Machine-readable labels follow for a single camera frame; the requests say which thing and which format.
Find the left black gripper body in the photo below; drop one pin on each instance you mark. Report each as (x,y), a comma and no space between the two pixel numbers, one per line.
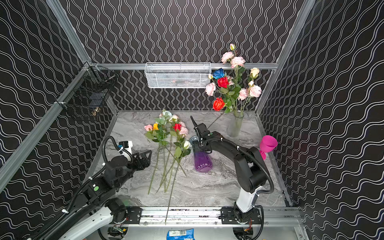
(139,159)

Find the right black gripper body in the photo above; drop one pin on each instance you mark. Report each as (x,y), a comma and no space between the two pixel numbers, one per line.
(201,130)

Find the purple blue glass vase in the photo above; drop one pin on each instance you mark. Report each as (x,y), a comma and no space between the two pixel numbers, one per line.
(202,161)

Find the frosted clear glass vase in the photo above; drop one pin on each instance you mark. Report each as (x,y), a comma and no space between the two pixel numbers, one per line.
(235,125)

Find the white rose flower stem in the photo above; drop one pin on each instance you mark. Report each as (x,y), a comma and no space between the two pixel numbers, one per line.
(182,150)

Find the red rose stem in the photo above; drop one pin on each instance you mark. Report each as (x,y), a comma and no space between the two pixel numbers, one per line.
(227,88)
(218,105)

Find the pink double flower stem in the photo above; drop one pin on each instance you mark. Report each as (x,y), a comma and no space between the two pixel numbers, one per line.
(211,87)

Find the blue rose flower stem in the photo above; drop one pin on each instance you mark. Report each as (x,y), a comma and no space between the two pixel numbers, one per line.
(218,74)

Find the pink peony flower stem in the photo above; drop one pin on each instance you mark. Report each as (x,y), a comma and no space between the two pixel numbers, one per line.
(237,63)

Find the cream rose flower stem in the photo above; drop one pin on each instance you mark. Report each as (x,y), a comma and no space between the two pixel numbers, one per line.
(254,73)

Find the orange yellow rose stem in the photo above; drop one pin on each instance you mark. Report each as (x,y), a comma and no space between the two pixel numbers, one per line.
(160,149)

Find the white peony flower stem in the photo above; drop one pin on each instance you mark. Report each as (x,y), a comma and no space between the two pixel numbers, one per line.
(165,120)

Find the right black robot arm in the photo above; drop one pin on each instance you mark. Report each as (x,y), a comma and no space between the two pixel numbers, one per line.
(251,171)

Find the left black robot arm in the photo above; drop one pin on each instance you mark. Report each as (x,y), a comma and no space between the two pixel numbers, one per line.
(94,204)

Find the red roses bunch stem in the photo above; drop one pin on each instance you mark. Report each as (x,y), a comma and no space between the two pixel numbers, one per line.
(178,134)

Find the magenta plastic goblet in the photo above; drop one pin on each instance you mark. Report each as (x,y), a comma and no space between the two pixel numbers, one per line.
(267,145)

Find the blue snack packet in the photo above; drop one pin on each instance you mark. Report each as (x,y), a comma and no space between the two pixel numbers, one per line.
(181,234)

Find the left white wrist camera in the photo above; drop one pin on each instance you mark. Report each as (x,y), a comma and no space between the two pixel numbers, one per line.
(126,145)

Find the white wire mesh basket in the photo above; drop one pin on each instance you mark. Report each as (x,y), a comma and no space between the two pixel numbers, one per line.
(178,75)

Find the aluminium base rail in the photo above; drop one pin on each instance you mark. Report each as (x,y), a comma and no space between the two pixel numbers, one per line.
(188,217)

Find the black wire basket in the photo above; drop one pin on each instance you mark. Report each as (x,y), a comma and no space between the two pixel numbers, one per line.
(88,100)

